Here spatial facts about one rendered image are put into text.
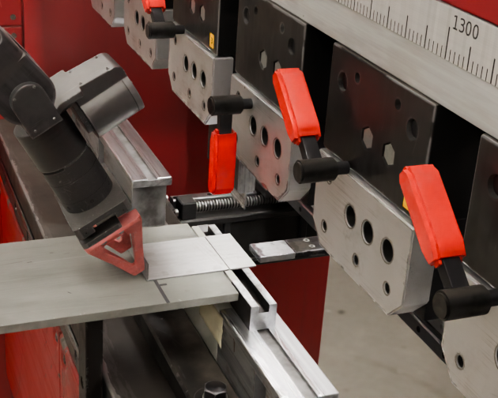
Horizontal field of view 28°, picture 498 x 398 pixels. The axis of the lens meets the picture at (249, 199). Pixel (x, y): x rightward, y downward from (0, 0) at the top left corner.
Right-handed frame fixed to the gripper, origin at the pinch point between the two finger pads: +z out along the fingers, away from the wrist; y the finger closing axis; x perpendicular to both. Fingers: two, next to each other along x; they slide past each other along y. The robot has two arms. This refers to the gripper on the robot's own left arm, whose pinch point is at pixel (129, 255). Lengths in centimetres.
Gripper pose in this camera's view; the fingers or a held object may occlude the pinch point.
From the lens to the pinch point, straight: 111.5
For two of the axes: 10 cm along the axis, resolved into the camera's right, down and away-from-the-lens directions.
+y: -3.7, -4.1, 8.3
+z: 4.1, 7.4, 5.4
